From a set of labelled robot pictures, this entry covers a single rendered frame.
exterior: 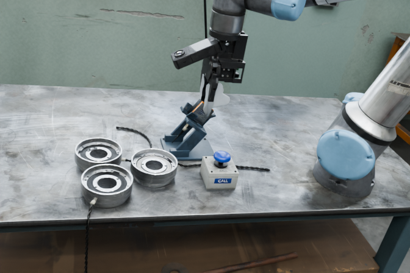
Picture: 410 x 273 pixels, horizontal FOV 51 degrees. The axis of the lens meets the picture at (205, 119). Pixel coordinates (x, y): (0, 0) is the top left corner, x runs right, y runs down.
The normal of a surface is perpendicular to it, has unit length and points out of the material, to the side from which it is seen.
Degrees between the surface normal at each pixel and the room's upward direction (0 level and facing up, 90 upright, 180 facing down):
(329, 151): 97
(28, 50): 90
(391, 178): 0
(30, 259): 0
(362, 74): 90
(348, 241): 0
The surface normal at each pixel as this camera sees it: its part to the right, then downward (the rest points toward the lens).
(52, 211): 0.15, -0.87
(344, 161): -0.54, 0.43
